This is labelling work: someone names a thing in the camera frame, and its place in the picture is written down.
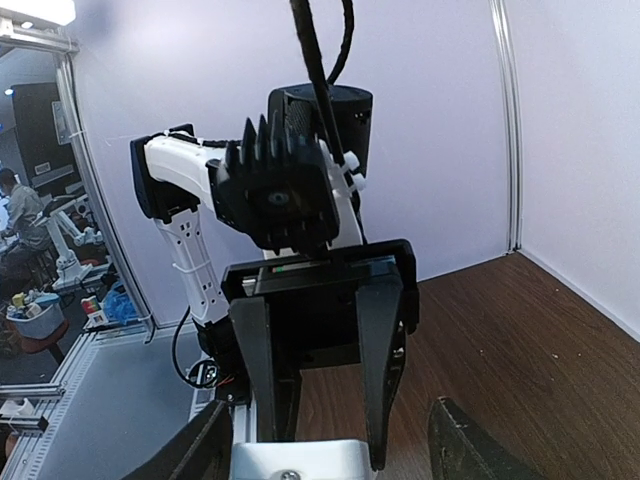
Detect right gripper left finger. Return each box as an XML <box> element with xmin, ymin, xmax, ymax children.
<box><xmin>124</xmin><ymin>400</ymin><xmax>233</xmax><ymax>480</ymax></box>

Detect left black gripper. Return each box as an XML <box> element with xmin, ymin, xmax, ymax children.
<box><xmin>222</xmin><ymin>239</ymin><xmax>419</xmax><ymax>471</ymax></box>

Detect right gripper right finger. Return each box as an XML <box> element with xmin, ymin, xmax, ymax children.
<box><xmin>428</xmin><ymin>397</ymin><xmax>544</xmax><ymax>480</ymax></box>

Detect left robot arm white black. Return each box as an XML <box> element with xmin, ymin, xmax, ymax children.
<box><xmin>130</xmin><ymin>84</ymin><xmax>419</xmax><ymax>479</ymax></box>

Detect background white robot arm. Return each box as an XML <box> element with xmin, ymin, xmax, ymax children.
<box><xmin>38</xmin><ymin>194</ymin><xmax>110</xmax><ymax>294</ymax></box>

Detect left round circuit board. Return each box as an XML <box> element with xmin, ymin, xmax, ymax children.
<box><xmin>186</xmin><ymin>359</ymin><xmax>224</xmax><ymax>389</ymax></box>

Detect blue crumpled bag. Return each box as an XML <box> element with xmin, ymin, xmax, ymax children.
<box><xmin>102</xmin><ymin>281</ymin><xmax>138</xmax><ymax>326</ymax></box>

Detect white plastic tub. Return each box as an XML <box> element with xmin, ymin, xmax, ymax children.
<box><xmin>6</xmin><ymin>293</ymin><xmax>64</xmax><ymax>340</ymax></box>

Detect person in grey shirt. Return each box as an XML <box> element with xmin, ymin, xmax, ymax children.
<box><xmin>1</xmin><ymin>167</ymin><xmax>51</xmax><ymax>281</ymax></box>

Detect dark cabinet in background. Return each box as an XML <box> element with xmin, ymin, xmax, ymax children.
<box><xmin>12</xmin><ymin>83</ymin><xmax>81</xmax><ymax>197</ymax></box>

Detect front aluminium rail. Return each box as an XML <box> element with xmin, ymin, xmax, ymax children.
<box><xmin>1</xmin><ymin>328</ymin><xmax>257</xmax><ymax>479</ymax></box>

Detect left black camera cable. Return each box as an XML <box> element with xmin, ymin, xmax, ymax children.
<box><xmin>288</xmin><ymin>0</ymin><xmax>374</xmax><ymax>251</ymax></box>

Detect left aluminium frame post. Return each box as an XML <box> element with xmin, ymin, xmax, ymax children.
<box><xmin>489</xmin><ymin>0</ymin><xmax>523</xmax><ymax>252</ymax></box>

